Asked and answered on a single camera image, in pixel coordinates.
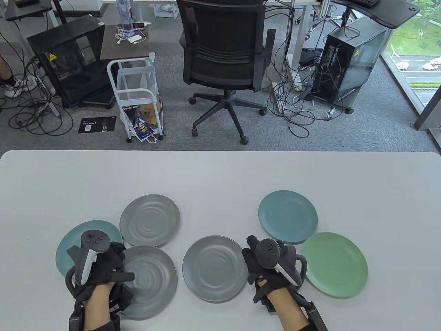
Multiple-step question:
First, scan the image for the person's right hand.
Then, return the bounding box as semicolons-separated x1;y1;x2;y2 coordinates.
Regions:
242;235;307;312

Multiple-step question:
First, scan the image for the person's left hand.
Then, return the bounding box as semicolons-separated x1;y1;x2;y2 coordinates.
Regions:
71;241;135;311

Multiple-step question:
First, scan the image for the grey plate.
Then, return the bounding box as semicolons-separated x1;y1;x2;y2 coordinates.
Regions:
117;245;178;320
182;235;248;303
120;194;181;247

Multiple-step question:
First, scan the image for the blue plate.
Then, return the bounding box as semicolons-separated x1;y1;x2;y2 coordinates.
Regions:
258;190;318;243
55;220;123;280

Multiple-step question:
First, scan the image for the green plate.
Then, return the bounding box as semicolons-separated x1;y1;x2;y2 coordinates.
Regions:
301;232;369;299

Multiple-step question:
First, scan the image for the person's right forearm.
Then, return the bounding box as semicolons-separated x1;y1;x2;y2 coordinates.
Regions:
266;288;310;331

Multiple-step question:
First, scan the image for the person's left forearm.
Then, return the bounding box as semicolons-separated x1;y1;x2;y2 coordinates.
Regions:
81;282;121;331

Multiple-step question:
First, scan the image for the black leaflet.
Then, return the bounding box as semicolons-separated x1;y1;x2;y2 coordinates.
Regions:
78;117;117;134

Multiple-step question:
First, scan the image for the blue printed paper bag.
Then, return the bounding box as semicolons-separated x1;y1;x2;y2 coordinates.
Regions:
121;103;154;142

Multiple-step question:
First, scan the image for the brown paper bag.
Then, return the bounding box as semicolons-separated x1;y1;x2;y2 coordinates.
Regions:
140;97;162;129

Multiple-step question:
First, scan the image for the grey power strip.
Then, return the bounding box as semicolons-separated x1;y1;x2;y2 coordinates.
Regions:
37;101;62;118

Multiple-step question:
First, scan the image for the black glass computer case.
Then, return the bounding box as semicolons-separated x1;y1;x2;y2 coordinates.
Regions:
27;15;117;109

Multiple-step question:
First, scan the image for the white cart with wooden top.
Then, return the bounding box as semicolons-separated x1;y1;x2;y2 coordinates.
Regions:
100;24;165;143

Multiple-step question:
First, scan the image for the black mesh office chair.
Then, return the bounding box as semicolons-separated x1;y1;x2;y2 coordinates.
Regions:
176;0;277;145

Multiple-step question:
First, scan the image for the black computer tower on stand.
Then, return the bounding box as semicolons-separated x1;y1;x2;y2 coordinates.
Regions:
312;16;394;115

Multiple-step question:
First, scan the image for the white desk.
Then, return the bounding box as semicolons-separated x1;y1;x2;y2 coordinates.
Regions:
100;0;331;66

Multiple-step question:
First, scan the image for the clear water bottle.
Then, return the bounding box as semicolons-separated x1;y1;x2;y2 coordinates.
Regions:
116;0;134;37

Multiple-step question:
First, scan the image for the white plastic basket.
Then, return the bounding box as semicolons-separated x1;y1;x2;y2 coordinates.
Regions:
154;3;180;19

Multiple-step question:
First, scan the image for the black rectangular desk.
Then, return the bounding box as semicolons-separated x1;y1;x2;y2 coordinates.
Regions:
5;0;68;24

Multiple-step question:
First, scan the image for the black curved desk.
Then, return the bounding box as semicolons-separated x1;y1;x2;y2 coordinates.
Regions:
331;0;421;29

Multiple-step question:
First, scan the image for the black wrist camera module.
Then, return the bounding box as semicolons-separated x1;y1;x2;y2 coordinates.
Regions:
69;303;86;331
303;302;328;331

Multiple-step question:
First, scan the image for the tangle of black cables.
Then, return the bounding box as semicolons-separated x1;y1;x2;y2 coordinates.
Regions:
0;31;74;137
268;48;347;138

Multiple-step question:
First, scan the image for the grey window frame post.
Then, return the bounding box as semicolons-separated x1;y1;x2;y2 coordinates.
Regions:
413;79;441;131

